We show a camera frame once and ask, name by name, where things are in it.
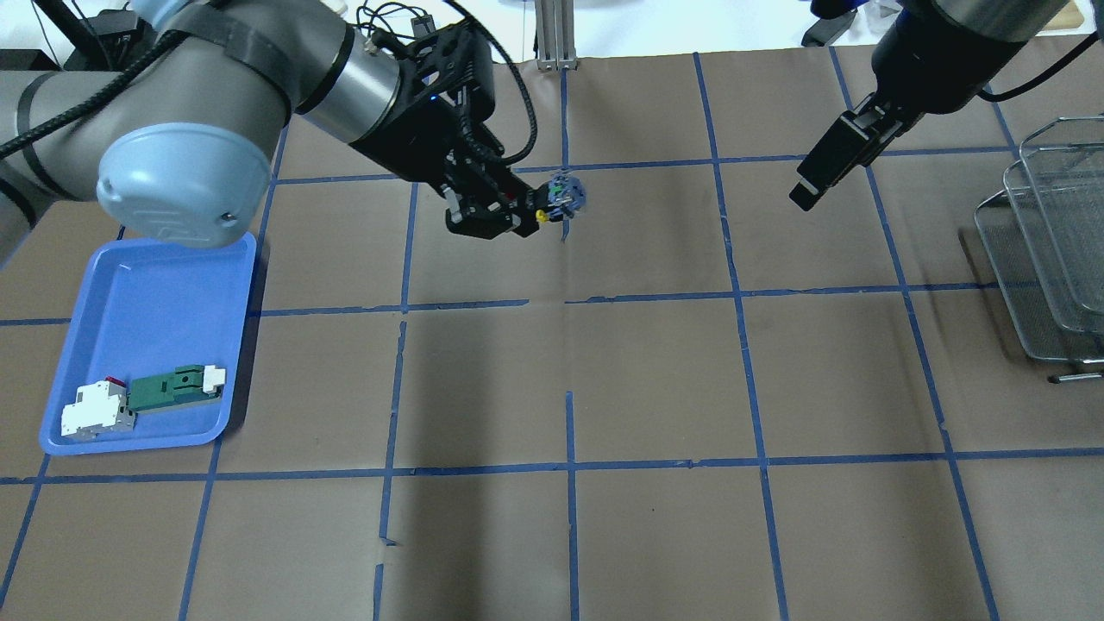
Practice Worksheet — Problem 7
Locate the green terminal block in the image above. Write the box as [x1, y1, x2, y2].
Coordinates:
[128, 365, 229, 413]

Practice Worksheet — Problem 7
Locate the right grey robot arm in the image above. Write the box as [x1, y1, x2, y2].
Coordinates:
[789, 1, 1101, 211]

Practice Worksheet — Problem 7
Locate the black cable bundle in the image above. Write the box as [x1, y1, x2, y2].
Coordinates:
[354, 0, 449, 53]

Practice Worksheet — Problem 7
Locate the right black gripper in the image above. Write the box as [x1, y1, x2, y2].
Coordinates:
[789, 91, 919, 211]

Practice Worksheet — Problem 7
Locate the metal wire mesh shelf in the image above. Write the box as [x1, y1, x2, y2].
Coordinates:
[974, 115, 1103, 385]

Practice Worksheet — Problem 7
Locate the blue plastic tray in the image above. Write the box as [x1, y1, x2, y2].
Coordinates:
[39, 233, 259, 455]

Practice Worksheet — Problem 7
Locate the white circuit breaker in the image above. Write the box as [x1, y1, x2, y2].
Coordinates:
[60, 377, 135, 441]

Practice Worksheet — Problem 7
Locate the aluminium frame post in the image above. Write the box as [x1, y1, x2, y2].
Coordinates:
[535, 0, 578, 72]

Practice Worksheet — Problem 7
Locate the red emergency stop button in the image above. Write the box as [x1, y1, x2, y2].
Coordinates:
[510, 170, 587, 225]

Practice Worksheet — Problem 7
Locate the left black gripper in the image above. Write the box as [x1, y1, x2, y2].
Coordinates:
[350, 91, 549, 239]

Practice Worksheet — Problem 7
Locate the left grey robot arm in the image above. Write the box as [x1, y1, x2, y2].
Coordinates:
[3, 1, 558, 260]

